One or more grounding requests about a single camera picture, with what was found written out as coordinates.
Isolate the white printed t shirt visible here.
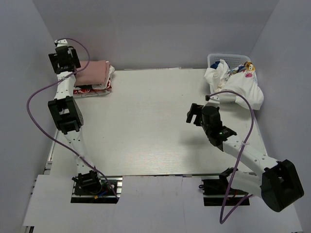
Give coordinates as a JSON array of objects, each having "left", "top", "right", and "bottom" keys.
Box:
[{"left": 204, "top": 59, "right": 264, "bottom": 110}]

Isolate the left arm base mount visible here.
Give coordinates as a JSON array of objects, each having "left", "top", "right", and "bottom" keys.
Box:
[{"left": 70, "top": 177, "right": 122, "bottom": 204}]

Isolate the blue t shirt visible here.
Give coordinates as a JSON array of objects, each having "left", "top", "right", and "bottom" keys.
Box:
[{"left": 210, "top": 61, "right": 220, "bottom": 69}]

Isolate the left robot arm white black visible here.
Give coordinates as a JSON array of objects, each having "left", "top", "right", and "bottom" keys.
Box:
[{"left": 48, "top": 39, "right": 103, "bottom": 194}]

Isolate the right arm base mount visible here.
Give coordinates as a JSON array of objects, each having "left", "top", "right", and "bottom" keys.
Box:
[{"left": 198, "top": 179, "right": 246, "bottom": 207}]

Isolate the white plastic basket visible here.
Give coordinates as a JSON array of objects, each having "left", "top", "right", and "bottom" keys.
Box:
[{"left": 207, "top": 53, "right": 251, "bottom": 103}]

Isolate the pink t shirt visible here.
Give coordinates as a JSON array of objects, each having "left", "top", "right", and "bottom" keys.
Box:
[{"left": 75, "top": 60, "right": 110, "bottom": 86}]

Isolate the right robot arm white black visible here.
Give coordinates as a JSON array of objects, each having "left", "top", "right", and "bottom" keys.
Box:
[{"left": 186, "top": 95, "right": 304, "bottom": 212}]

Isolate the folded white black t shirt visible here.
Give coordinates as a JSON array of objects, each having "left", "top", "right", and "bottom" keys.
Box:
[{"left": 92, "top": 63, "right": 115, "bottom": 90}]

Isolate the folded red white t shirt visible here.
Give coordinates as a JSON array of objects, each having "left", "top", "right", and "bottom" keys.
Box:
[{"left": 73, "top": 78, "right": 112, "bottom": 98}]

